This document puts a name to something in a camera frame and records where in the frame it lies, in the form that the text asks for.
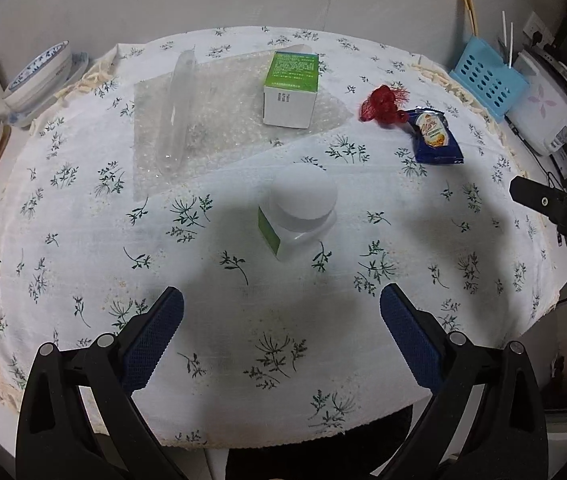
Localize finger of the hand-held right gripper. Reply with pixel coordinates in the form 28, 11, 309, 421
510, 176, 564, 221

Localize blue patterned bowl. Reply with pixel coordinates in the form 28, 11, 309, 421
3, 40, 73, 111

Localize blue plastic basket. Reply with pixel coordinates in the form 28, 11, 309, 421
450, 35, 531, 123

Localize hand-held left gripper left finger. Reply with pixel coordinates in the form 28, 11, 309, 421
16, 286, 199, 480

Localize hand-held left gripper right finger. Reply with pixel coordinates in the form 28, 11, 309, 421
378, 283, 549, 480

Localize blue snack packet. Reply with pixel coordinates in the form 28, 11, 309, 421
406, 107, 464, 164

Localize green and white box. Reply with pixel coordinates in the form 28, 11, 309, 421
262, 51, 320, 128

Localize clear plastic tube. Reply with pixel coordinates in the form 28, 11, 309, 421
157, 46, 198, 176

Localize white pill bottle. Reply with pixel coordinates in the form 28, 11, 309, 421
257, 164, 338, 261

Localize white floral tablecloth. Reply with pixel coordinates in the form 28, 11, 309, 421
0, 26, 561, 448

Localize wall socket with plug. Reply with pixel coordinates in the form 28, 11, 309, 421
523, 12, 554, 43

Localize wooden chopsticks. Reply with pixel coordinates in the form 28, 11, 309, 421
458, 0, 479, 38

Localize red mesh net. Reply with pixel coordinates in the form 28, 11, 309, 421
360, 85, 411, 126

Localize blue patterned plate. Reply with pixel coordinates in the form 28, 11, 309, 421
6, 51, 89, 127

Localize clear bubble wrap sheet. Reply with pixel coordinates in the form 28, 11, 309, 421
133, 45, 351, 201

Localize white sticks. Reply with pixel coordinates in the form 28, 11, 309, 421
501, 10, 515, 68

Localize white rice cooker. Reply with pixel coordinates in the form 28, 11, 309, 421
506, 45, 567, 156

